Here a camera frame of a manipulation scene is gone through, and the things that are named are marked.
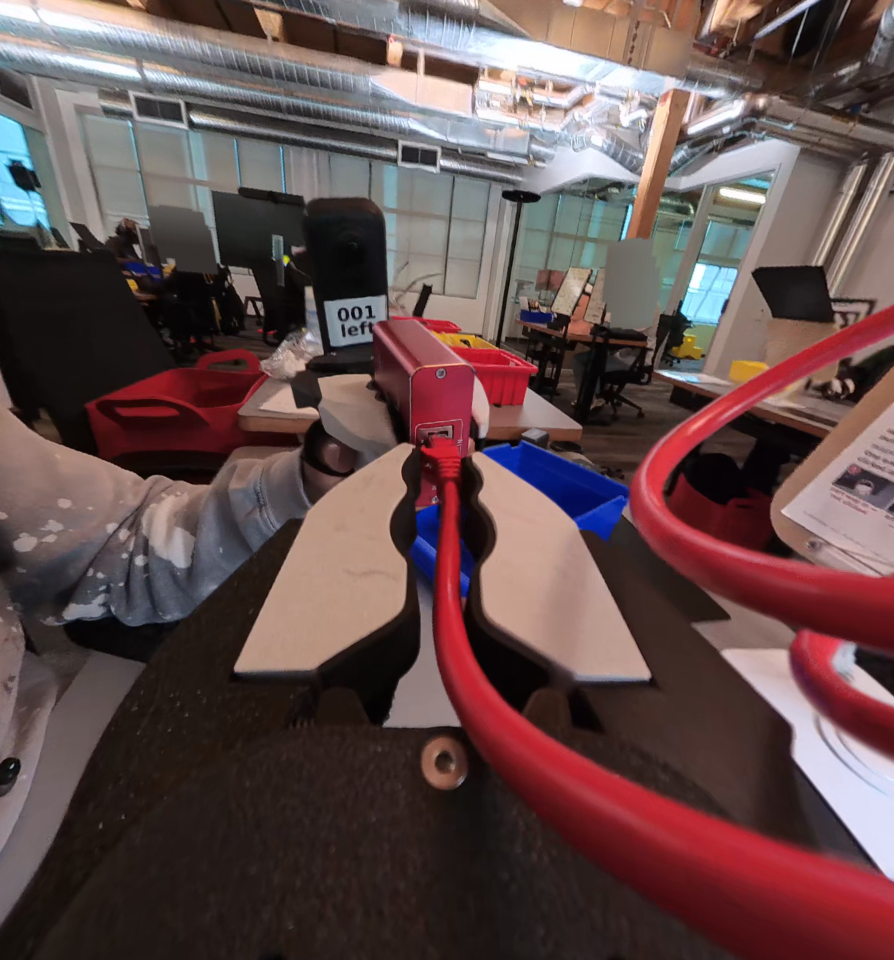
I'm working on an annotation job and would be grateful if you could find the blue plastic bin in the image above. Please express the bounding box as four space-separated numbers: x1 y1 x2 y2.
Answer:
408 440 630 594

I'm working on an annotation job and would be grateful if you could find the red ethernet cable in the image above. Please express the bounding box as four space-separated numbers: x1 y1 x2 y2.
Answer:
417 288 894 960

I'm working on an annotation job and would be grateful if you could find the white top table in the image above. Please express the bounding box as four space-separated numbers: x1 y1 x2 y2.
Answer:
237 374 583 444

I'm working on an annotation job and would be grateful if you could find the black monitor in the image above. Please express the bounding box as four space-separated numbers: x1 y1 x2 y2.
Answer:
212 188 306 272

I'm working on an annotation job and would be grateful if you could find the red plastic bin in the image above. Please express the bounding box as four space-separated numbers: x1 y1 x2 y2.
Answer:
447 344 539 407

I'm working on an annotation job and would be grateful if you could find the white stand base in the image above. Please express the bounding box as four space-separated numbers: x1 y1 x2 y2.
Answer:
720 648 894 894

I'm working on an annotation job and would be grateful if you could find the person's left hand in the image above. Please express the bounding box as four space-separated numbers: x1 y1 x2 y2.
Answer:
301 420 359 480

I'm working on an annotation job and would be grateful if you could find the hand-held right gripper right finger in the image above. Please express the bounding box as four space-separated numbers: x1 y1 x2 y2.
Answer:
464 448 653 689

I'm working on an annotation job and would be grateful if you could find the person's left forearm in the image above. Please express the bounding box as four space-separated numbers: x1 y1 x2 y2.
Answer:
0 386 314 627

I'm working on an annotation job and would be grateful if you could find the black floor lamp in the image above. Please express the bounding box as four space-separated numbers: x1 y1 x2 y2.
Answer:
500 188 542 347

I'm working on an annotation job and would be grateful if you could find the red ethernet splitter box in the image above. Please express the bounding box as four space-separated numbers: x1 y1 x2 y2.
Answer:
372 318 478 512

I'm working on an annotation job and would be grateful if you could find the printed instruction sheet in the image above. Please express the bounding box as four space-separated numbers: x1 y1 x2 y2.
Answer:
780 373 894 558

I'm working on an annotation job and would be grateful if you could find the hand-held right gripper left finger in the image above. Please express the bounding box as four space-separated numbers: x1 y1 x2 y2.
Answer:
233 442 421 682

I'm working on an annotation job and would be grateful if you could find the wooden document stand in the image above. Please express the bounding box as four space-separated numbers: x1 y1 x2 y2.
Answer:
768 340 894 579

